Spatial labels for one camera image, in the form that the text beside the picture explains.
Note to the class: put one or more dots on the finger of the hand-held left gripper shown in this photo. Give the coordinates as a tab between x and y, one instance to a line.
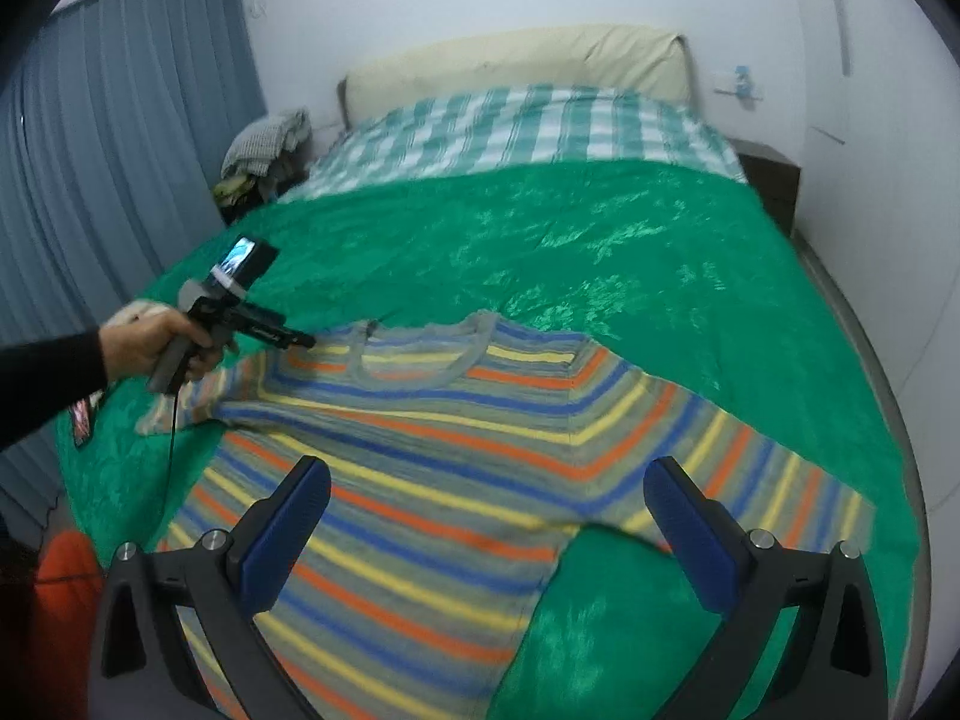
277	334

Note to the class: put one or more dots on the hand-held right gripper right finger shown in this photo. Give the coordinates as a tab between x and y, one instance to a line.
686	532

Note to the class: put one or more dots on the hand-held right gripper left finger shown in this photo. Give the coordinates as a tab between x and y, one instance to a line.
289	532

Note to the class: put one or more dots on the striped knit shirt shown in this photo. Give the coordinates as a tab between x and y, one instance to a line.
450	450

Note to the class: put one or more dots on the pile of clothes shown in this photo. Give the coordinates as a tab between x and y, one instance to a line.
259	154

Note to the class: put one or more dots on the person's left hand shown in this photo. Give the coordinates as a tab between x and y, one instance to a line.
142	345

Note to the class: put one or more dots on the grey blue curtain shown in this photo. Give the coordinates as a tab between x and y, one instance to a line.
112	127

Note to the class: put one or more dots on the black object with red print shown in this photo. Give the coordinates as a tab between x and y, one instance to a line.
82	424

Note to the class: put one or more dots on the person's orange clothing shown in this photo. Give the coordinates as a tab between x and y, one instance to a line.
67	615

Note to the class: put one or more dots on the green checked bed sheet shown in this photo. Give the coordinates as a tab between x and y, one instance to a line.
487	127

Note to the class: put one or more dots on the green patterned blanket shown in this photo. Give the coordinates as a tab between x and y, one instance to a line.
600	255

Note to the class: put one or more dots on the cream pillow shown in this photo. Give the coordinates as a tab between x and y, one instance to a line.
525	60

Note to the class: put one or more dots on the dark wooden nightstand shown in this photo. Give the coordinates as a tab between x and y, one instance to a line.
769	176

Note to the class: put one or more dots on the white wardrobe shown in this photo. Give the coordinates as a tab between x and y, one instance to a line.
870	127

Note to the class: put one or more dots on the blue wall fixture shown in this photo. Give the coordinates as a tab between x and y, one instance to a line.
742	82

